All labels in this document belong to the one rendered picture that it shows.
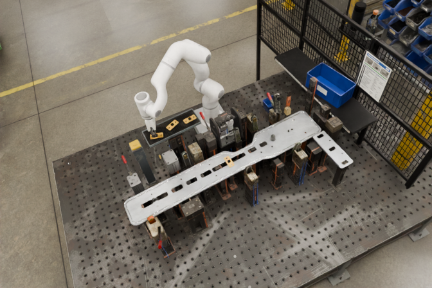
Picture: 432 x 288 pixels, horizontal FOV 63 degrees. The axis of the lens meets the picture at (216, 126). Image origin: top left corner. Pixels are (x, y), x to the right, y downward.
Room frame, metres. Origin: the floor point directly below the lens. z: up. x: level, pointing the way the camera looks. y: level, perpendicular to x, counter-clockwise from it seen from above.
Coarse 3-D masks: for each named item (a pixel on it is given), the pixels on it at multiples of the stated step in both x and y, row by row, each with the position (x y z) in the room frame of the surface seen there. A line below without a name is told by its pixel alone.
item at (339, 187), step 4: (344, 164) 1.08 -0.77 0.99; (340, 168) 1.07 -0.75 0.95; (344, 168) 1.06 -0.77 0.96; (336, 172) 1.09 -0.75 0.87; (340, 172) 1.07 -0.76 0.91; (344, 172) 1.07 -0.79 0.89; (336, 176) 1.08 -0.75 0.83; (340, 176) 1.06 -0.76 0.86; (328, 180) 1.13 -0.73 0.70; (332, 180) 1.10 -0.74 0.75; (336, 180) 1.07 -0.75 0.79; (340, 180) 1.08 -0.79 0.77; (332, 184) 1.08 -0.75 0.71; (336, 184) 1.06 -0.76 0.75; (340, 184) 1.08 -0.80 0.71; (336, 188) 1.05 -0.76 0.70; (340, 188) 1.05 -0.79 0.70
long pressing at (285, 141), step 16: (304, 112) 1.52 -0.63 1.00; (272, 128) 1.43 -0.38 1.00; (288, 128) 1.41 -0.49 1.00; (304, 128) 1.39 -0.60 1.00; (320, 128) 1.37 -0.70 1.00; (256, 144) 1.31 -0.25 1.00; (272, 144) 1.29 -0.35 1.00; (288, 144) 1.28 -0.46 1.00; (208, 160) 1.24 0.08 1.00; (224, 160) 1.22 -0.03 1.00; (240, 160) 1.20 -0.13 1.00; (256, 160) 1.19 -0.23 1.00; (176, 176) 1.15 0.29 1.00; (192, 176) 1.13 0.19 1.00; (208, 176) 1.12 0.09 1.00; (224, 176) 1.10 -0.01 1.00; (144, 192) 1.07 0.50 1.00; (160, 192) 1.05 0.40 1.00; (176, 192) 1.04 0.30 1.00; (192, 192) 1.02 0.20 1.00; (128, 208) 0.97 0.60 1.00; (144, 208) 0.96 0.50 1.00; (160, 208) 0.94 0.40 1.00
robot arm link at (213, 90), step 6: (204, 84) 1.72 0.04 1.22; (210, 84) 1.70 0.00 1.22; (216, 84) 1.70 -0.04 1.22; (204, 90) 1.69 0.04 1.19; (210, 90) 1.66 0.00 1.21; (216, 90) 1.65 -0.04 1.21; (222, 90) 1.67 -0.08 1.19; (204, 96) 1.75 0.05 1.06; (210, 96) 1.64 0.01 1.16; (216, 96) 1.63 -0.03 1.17; (204, 102) 1.70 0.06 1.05; (210, 102) 1.65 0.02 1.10; (216, 102) 1.69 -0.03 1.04; (210, 108) 1.68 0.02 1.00
